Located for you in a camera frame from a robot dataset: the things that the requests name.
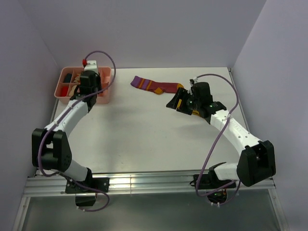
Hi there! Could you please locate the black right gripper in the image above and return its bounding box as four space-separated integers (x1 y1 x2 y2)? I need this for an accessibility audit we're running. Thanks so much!
166 87 201 116

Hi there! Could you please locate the yellow patterned sock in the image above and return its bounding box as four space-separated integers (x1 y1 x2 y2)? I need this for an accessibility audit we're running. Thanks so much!
176 98 202 117

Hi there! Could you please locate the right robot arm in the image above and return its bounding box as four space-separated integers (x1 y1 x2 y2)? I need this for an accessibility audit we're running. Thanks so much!
166 82 276 189

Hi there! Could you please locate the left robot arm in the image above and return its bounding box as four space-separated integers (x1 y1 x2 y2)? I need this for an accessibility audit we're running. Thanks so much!
32 70 102 192

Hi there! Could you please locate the cream orange argyle rolled sock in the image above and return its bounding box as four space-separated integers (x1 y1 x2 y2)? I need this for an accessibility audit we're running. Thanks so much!
73 75 80 83

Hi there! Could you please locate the cream white rolled sock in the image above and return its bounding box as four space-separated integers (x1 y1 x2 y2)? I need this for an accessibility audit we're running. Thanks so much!
68 85 77 97

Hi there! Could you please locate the pink compartment organizer box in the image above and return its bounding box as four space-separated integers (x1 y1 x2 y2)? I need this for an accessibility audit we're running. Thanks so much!
54 67 111 104

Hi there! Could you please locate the dark teal rolled sock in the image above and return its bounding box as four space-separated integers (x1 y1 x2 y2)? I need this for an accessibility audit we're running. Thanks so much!
63 73 72 83

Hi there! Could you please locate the red rolled sock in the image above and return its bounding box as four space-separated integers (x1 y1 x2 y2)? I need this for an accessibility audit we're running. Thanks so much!
60 86 69 97

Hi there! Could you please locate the maroon purple striped sock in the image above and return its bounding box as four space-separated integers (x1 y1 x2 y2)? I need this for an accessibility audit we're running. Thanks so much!
130 76 184 95

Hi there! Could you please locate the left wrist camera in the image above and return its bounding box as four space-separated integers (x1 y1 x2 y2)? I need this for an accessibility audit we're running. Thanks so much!
82 59 99 74

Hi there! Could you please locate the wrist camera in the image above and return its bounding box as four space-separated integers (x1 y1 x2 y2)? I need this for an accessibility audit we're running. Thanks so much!
189 77 200 95
82 59 99 74

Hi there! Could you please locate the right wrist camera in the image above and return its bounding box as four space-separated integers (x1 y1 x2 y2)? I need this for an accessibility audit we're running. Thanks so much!
189 77 200 95

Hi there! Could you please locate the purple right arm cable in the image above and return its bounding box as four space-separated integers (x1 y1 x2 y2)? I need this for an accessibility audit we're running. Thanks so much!
194 73 241 207

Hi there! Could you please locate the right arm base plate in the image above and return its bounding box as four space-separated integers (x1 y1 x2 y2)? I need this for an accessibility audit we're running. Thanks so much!
198 173 236 190

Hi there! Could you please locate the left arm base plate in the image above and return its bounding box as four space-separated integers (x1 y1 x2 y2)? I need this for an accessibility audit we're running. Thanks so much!
65 177 110 194

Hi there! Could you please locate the aluminium front rail frame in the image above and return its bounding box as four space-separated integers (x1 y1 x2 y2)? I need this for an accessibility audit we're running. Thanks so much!
23 168 276 198

